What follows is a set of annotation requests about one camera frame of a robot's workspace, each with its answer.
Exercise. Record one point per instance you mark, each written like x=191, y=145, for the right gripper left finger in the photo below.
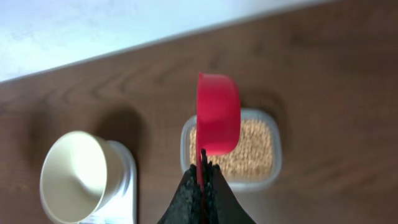
x=185, y=207

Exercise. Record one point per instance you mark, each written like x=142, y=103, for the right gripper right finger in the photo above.
x=220, y=203

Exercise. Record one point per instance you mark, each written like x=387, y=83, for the red plastic measuring scoop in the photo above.
x=218, y=120

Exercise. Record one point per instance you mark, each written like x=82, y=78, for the white digital kitchen scale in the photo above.
x=122, y=208

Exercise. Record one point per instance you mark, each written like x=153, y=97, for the cream round bowl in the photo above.
x=80, y=174

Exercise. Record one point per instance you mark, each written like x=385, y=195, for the clear plastic container of soybeans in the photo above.
x=256, y=161

